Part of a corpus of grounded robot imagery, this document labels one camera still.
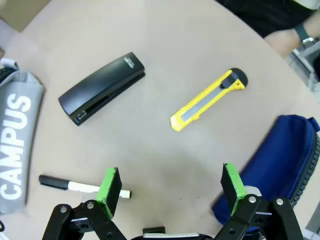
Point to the person's left forearm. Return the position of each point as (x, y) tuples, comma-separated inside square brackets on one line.
[(314, 22)]

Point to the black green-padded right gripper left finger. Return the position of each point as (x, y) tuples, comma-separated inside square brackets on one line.
[(107, 197)]

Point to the yellow utility knife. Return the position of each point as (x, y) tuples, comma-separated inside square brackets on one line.
[(207, 100)]

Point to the grey CAMPUS pencil case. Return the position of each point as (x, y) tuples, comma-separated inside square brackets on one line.
[(17, 140)]

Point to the person's left hand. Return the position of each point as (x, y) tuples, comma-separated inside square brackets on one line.
[(282, 41)]

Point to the person's black shirt torso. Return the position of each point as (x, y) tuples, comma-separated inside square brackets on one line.
[(265, 12)]

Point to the black stapler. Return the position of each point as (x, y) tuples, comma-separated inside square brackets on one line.
[(100, 87)]

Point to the grey chair part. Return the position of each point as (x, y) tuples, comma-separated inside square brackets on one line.
[(308, 62)]

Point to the dark wristwatch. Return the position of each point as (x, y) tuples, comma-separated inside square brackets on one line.
[(303, 33)]

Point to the blue pencil case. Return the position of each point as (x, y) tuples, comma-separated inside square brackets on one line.
[(280, 160)]

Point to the black and white marker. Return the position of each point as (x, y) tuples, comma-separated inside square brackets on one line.
[(75, 186)]

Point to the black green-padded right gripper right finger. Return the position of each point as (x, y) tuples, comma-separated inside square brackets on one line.
[(236, 190)]

